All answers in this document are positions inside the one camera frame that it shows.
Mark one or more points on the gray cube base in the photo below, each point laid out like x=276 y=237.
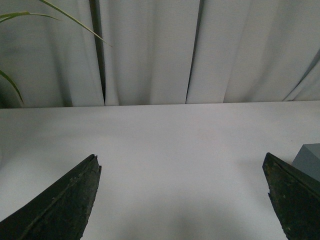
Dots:
x=308 y=160

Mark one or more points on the green plant leaves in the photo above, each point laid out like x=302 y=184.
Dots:
x=52 y=54

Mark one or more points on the white curtain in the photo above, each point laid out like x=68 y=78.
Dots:
x=210 y=51

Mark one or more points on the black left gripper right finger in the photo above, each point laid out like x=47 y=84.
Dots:
x=295 y=198

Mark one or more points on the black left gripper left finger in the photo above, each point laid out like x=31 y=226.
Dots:
x=60 y=212

